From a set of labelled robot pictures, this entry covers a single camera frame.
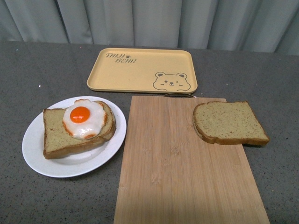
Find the bamboo cutting board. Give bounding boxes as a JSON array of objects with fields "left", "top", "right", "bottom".
[{"left": 114, "top": 96, "right": 269, "bottom": 224}]

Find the bread slice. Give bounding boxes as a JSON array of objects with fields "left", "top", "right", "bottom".
[
  {"left": 193, "top": 101, "right": 270, "bottom": 146},
  {"left": 43, "top": 101, "right": 116, "bottom": 159}
]

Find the white round plate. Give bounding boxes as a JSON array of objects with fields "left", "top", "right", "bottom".
[{"left": 22, "top": 96, "right": 127, "bottom": 178}]

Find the grey curtain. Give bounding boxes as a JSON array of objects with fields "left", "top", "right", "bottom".
[{"left": 0, "top": 0, "right": 299, "bottom": 55}]

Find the metal cutting board handle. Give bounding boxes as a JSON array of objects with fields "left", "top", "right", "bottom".
[{"left": 164, "top": 93, "right": 196, "bottom": 98}]

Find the yellow bear tray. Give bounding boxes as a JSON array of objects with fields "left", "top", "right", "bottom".
[{"left": 86, "top": 48, "right": 198, "bottom": 93}]

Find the fake fried egg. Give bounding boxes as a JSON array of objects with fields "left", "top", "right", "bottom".
[{"left": 63, "top": 99, "right": 107, "bottom": 140}]

